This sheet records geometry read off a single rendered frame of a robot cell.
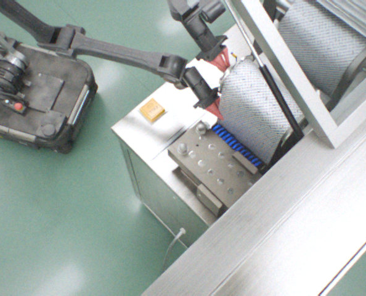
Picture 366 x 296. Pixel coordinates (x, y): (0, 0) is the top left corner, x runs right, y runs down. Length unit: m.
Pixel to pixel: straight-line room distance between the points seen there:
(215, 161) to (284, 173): 0.68
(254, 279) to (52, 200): 1.79
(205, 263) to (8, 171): 2.09
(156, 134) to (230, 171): 0.35
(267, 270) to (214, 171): 0.56
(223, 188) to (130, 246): 1.11
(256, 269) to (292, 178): 0.26
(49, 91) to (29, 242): 0.81
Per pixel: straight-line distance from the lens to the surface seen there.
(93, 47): 1.61
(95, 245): 2.58
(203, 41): 1.44
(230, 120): 1.55
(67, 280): 2.58
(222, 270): 0.85
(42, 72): 2.77
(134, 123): 1.78
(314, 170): 0.93
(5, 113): 2.70
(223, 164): 1.57
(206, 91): 1.54
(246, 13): 0.86
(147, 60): 1.54
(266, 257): 1.09
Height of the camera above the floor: 2.49
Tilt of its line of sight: 67 degrees down
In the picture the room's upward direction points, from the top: 1 degrees counter-clockwise
